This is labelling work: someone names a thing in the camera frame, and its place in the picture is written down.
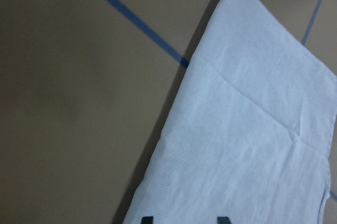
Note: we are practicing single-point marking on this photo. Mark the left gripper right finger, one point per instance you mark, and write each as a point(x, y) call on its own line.
point(223, 220)

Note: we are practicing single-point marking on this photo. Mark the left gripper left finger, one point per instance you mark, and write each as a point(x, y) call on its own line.
point(147, 220)

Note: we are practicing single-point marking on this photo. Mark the light blue striped shirt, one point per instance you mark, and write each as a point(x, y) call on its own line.
point(249, 134)

